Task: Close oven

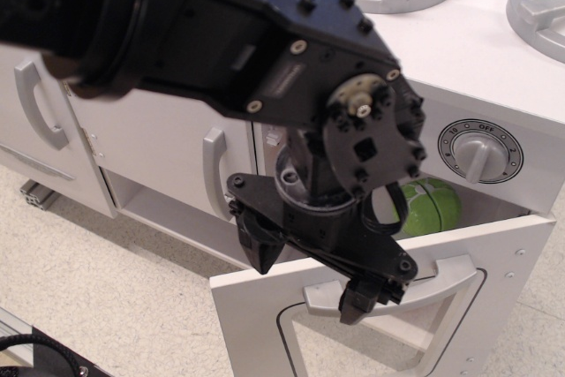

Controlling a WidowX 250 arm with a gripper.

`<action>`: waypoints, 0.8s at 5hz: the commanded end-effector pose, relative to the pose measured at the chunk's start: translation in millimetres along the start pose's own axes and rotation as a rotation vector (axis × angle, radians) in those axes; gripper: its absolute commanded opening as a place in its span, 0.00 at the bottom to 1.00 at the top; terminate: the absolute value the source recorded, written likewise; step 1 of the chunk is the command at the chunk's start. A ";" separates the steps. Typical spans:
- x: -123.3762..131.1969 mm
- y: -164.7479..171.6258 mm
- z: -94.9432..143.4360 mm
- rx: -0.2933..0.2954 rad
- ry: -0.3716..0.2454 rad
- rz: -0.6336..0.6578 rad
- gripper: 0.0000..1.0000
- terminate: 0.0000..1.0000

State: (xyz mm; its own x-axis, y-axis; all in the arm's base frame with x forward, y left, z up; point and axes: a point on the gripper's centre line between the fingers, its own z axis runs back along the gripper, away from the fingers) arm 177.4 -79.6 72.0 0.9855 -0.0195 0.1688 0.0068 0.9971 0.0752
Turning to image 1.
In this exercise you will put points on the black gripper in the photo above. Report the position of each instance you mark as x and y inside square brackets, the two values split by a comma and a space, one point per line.
[341, 232]

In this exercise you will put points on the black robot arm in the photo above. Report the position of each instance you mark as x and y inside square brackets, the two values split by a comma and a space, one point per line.
[318, 68]

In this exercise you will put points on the grey oven timer knob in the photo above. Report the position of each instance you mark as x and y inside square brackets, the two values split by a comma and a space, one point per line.
[481, 152]

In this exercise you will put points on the green toy ball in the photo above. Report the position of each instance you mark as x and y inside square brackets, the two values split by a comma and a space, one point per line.
[434, 206]

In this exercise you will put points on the white middle cabinet door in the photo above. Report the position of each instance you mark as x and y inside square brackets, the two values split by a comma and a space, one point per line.
[149, 149]

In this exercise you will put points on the white cabinet door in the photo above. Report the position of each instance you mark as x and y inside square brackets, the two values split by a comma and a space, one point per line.
[149, 149]
[71, 171]

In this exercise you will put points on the white toy kitchen body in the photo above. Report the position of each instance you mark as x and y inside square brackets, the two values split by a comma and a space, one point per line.
[465, 60]

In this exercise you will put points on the white left cabinet door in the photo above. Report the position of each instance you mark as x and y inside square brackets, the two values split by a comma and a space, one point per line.
[71, 171]

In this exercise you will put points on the grey right stove burner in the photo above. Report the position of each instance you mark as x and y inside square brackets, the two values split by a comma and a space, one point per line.
[532, 21]

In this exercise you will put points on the grey oven door handle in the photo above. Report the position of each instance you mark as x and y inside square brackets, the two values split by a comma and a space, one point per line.
[451, 275]

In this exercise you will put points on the grey middle cabinet handle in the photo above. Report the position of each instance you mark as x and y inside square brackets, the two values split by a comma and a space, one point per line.
[214, 147]

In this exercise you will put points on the grey cabinet handle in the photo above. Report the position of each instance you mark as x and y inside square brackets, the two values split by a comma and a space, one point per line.
[27, 78]
[214, 147]

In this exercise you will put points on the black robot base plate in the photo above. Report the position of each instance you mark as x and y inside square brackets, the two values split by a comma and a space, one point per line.
[49, 357]

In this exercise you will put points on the aluminium profile frame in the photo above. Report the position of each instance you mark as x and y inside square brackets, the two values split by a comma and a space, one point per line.
[38, 195]

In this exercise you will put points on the grey left cabinet handle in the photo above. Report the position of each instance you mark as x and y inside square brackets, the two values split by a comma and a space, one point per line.
[27, 78]

